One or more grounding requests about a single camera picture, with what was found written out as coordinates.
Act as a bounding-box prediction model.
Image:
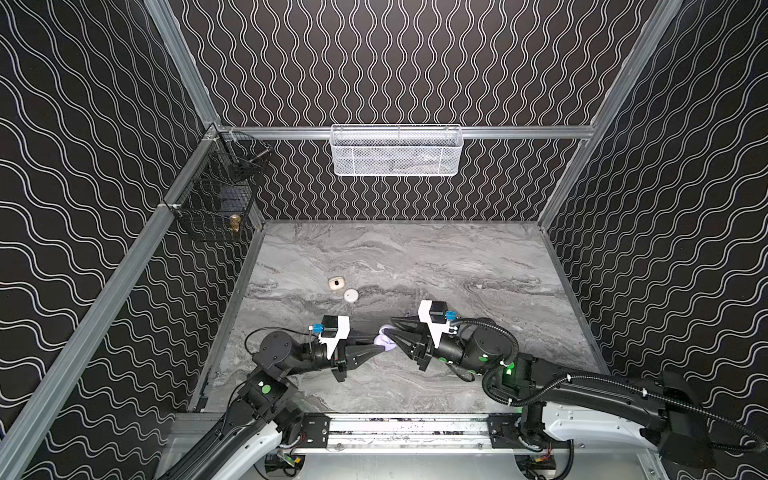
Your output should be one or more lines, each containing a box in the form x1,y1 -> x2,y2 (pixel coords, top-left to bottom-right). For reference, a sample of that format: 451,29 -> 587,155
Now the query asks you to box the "purple round disc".
373,324 -> 397,352

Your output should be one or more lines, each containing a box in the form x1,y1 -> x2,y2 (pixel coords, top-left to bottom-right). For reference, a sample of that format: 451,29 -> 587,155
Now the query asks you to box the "white round disc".
343,289 -> 359,303

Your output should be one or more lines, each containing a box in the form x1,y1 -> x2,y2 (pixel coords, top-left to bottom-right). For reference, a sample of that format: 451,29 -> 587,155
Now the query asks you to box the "cream earbud charging case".
328,276 -> 346,291

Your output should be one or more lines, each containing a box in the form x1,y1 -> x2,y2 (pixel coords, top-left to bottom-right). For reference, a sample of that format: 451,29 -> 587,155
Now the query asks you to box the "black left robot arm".
161,331 -> 386,479

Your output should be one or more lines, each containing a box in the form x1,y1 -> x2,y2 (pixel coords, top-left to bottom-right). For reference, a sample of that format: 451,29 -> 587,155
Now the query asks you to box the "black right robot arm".
380,318 -> 767,469

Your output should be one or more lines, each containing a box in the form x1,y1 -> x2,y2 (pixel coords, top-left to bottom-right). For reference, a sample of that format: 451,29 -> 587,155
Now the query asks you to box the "small brass object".
229,214 -> 242,233

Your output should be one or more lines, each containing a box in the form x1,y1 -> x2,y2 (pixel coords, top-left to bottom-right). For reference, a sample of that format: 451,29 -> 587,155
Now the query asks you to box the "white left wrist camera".
308,315 -> 351,359

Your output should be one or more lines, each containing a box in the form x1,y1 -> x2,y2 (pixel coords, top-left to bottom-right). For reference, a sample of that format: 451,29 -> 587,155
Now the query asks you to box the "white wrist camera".
308,315 -> 351,359
417,300 -> 458,347

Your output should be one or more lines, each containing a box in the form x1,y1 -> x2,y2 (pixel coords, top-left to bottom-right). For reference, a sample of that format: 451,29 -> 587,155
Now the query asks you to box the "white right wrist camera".
417,300 -> 458,347

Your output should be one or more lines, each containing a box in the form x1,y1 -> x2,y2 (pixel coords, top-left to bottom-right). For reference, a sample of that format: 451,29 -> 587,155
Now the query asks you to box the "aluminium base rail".
284,404 -> 653,455

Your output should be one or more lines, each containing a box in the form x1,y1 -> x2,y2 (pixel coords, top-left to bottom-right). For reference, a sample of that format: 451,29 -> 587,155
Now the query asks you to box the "white wire mesh basket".
329,124 -> 464,177

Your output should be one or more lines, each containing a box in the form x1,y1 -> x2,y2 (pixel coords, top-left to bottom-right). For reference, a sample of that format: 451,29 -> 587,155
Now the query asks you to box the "black wire basket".
171,134 -> 273,244

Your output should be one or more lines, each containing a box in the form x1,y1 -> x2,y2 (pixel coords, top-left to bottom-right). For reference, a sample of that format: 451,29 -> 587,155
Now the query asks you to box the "aluminium corner frame post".
145,0 -> 220,126

